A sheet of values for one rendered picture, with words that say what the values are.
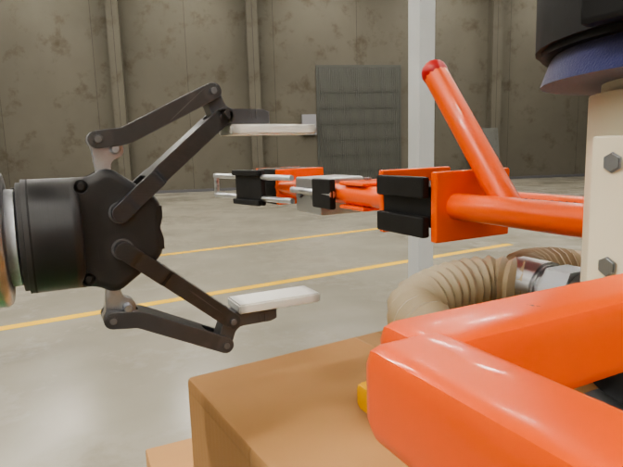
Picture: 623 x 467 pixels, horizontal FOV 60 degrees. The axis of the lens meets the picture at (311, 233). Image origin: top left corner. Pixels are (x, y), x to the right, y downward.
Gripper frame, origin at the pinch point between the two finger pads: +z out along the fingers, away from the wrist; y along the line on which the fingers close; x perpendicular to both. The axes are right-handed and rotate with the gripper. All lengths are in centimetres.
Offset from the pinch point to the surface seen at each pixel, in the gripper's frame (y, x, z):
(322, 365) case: 13.3, 0.3, 1.7
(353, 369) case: 13.3, 2.4, 3.7
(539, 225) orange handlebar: 0.2, 14.4, 11.2
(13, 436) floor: 107, -198, -38
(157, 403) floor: 107, -199, 20
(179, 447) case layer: 53, -62, 1
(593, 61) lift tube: -8.7, 23.3, 3.6
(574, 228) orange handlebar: 0.1, 17.1, 11.1
